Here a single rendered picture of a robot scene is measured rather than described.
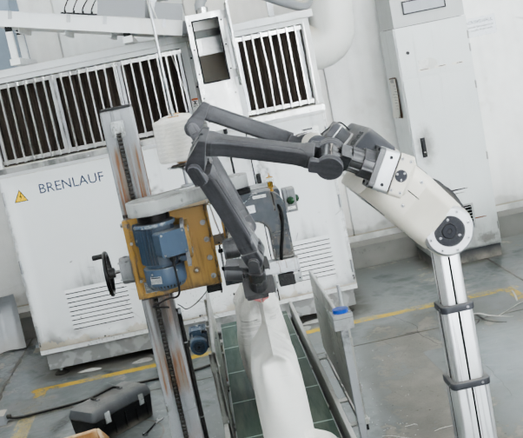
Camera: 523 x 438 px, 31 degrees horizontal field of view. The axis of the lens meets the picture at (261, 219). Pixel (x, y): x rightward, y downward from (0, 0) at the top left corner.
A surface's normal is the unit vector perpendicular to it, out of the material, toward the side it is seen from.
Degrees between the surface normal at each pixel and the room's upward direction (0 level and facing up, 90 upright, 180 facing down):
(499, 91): 90
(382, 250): 90
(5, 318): 76
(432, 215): 115
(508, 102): 90
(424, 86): 90
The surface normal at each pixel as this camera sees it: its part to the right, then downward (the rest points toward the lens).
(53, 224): 0.07, 0.15
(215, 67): -0.08, -0.59
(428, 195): 0.50, 0.46
